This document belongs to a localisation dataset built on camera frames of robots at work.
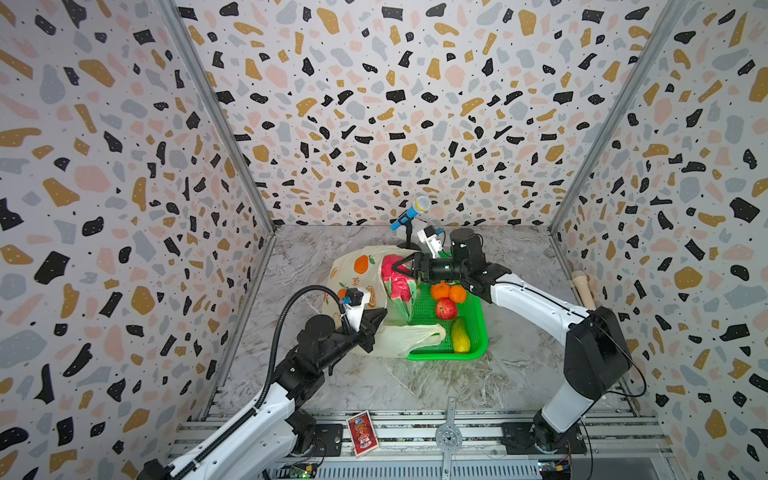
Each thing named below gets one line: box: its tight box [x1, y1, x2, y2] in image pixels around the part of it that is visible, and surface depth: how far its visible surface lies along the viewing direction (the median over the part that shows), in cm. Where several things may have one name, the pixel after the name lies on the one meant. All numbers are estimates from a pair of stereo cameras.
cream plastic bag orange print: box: [322, 245, 447, 358], surface depth 72 cm
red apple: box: [436, 297, 458, 321], surface depth 94 cm
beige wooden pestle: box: [571, 270, 596, 311], surface depth 107 cm
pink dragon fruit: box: [381, 254, 417, 302], surface depth 76 cm
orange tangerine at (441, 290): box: [431, 280, 451, 301], surface depth 99 cm
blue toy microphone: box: [390, 196, 431, 231], surface depth 95 cm
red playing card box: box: [346, 410, 379, 458], surface depth 75 cm
